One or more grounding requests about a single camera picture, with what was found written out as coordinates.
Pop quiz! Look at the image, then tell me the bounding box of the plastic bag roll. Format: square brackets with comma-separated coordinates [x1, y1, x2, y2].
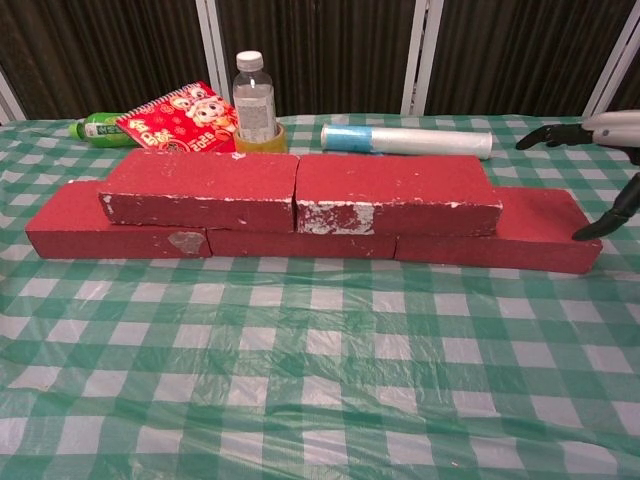
[320, 122, 495, 161]

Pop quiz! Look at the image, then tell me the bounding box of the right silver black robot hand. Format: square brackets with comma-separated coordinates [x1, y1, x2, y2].
[515, 110, 640, 242]

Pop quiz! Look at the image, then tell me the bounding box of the green checkered tablecloth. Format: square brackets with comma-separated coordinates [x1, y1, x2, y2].
[0, 113, 640, 480]

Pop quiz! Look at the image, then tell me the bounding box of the red foam brick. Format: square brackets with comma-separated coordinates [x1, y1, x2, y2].
[97, 149, 301, 235]
[24, 180, 214, 260]
[393, 187, 604, 275]
[294, 153, 504, 238]
[206, 230, 400, 260]

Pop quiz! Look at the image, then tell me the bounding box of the green plastic bottle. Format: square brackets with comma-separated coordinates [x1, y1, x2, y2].
[68, 112, 139, 150]

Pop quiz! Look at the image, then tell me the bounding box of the white partition frame post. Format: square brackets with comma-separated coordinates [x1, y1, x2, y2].
[582, 0, 640, 117]
[0, 66, 27, 124]
[399, 0, 444, 117]
[193, 0, 236, 115]

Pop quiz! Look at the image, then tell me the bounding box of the red spiral desk calendar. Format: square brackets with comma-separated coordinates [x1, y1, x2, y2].
[114, 80, 240, 153]

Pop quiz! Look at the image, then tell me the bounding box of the yellow tape roll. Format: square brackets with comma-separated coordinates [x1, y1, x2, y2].
[233, 122, 289, 154]

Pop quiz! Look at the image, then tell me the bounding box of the clear water bottle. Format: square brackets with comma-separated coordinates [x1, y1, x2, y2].
[232, 50, 278, 144]

